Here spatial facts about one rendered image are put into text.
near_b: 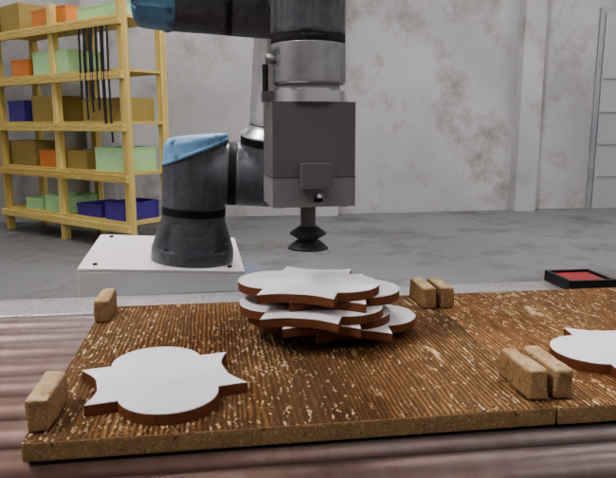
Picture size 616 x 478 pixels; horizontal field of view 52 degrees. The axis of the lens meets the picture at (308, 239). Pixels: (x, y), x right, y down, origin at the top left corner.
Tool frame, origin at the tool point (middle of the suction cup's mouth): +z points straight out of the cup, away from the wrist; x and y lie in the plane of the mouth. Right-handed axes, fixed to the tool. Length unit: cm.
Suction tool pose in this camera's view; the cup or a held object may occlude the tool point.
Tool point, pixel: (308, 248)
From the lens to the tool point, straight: 66.9
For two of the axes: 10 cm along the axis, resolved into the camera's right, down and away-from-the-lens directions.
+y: 9.8, -0.4, 2.0
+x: -2.1, -1.7, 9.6
